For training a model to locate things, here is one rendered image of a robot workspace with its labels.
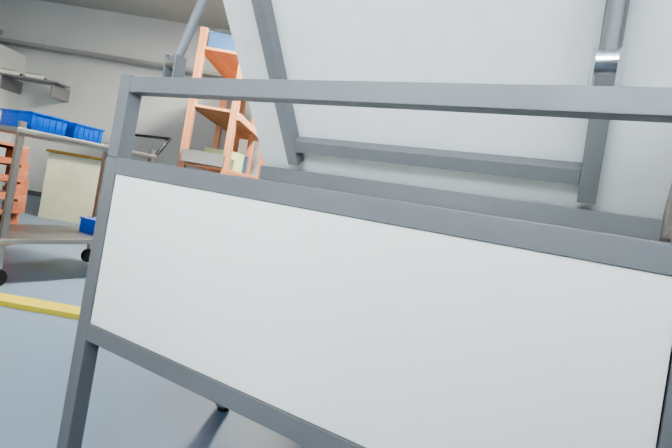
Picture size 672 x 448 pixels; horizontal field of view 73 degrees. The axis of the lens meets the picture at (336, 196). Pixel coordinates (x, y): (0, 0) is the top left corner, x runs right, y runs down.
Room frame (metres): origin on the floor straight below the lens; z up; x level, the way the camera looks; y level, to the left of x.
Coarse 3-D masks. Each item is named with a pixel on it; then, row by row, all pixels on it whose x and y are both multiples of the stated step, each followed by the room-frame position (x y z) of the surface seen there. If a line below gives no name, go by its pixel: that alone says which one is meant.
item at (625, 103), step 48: (624, 48) 0.61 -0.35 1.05; (192, 96) 1.00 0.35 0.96; (240, 96) 0.92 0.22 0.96; (288, 96) 0.86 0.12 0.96; (336, 96) 0.81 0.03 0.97; (384, 96) 0.76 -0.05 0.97; (432, 96) 0.72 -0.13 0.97; (480, 96) 0.69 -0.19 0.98; (528, 96) 0.66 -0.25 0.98; (576, 96) 0.63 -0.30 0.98; (624, 96) 0.60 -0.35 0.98
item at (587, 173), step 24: (264, 0) 1.24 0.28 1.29; (264, 24) 1.27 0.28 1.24; (624, 24) 0.87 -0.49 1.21; (264, 48) 1.32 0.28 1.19; (288, 120) 1.42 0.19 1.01; (600, 120) 0.98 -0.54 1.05; (288, 144) 1.47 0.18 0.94; (312, 144) 1.42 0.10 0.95; (336, 144) 1.38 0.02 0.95; (360, 144) 1.36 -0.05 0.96; (384, 144) 1.33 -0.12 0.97; (600, 144) 1.01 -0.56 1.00; (456, 168) 1.22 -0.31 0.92; (480, 168) 1.18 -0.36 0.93; (504, 168) 1.15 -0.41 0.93; (528, 168) 1.12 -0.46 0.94; (552, 168) 1.09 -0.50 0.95; (576, 168) 1.07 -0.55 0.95; (600, 168) 1.04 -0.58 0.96
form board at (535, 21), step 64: (320, 0) 1.20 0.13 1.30; (384, 0) 1.12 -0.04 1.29; (448, 0) 1.04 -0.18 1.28; (512, 0) 0.98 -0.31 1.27; (576, 0) 0.92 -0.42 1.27; (640, 0) 0.87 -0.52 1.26; (256, 64) 1.41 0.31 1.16; (320, 64) 1.30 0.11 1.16; (384, 64) 1.20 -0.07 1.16; (448, 64) 1.12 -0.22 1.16; (512, 64) 1.05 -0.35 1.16; (576, 64) 0.99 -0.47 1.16; (640, 64) 0.93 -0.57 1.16; (256, 128) 1.56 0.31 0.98; (320, 128) 1.42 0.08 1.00; (384, 128) 1.31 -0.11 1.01; (448, 128) 1.21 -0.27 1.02; (512, 128) 1.13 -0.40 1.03; (576, 128) 1.05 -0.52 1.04; (640, 128) 0.99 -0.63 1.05; (512, 192) 1.22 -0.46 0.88; (576, 192) 1.13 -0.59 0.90; (640, 192) 1.06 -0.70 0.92
